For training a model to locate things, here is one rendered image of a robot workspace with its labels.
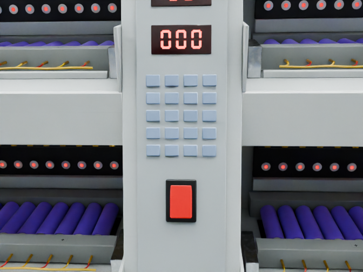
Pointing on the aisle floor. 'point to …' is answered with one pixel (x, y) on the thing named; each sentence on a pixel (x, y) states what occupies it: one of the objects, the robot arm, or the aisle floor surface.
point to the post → (234, 260)
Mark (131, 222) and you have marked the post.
